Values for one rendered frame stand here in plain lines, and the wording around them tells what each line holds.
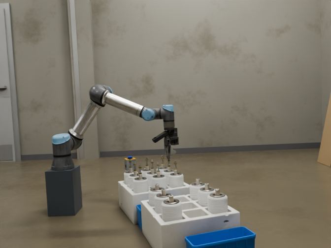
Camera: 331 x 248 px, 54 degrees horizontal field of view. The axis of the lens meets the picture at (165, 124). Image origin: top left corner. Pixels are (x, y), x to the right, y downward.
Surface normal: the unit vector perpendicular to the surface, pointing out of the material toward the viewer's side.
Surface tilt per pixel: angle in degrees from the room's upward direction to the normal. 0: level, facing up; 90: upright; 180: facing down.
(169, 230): 90
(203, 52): 90
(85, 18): 90
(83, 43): 90
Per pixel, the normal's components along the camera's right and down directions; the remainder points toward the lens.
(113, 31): -0.03, 0.07
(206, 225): 0.30, 0.04
